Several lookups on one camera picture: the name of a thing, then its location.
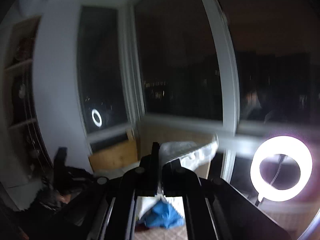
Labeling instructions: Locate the wall shelf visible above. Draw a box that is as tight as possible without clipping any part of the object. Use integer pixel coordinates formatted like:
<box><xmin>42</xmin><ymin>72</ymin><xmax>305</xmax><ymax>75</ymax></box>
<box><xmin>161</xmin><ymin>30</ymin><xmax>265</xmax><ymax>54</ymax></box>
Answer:
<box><xmin>1</xmin><ymin>16</ymin><xmax>46</xmax><ymax>188</ymax></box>

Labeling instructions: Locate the wooden cabinet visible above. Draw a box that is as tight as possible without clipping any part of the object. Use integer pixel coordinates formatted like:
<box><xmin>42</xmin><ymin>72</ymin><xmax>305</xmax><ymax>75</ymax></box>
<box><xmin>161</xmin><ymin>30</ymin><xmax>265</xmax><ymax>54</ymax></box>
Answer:
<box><xmin>88</xmin><ymin>129</ymin><xmax>138</xmax><ymax>172</ymax></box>

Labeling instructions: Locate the ring light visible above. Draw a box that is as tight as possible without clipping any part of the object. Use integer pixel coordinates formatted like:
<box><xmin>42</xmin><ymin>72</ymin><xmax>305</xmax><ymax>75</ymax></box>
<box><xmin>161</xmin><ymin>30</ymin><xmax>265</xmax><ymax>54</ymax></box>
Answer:
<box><xmin>250</xmin><ymin>135</ymin><xmax>313</xmax><ymax>204</ymax></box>

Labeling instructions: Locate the white window frame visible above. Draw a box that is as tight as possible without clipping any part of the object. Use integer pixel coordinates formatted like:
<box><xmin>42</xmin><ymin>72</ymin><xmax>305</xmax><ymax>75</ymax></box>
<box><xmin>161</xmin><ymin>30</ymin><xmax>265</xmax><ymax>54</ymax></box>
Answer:
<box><xmin>75</xmin><ymin>0</ymin><xmax>320</xmax><ymax>181</ymax></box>

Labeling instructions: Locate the white shirt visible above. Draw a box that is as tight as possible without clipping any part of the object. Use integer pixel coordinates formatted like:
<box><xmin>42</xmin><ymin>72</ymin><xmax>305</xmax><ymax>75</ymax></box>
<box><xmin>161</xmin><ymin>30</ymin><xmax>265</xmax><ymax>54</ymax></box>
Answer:
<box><xmin>136</xmin><ymin>136</ymin><xmax>219</xmax><ymax>219</ymax></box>

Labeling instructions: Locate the blue garment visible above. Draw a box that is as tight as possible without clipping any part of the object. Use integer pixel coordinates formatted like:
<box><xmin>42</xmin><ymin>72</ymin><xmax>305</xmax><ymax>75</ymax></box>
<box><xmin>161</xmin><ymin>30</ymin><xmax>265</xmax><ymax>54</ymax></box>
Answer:
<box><xmin>143</xmin><ymin>200</ymin><xmax>185</xmax><ymax>229</ymax></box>

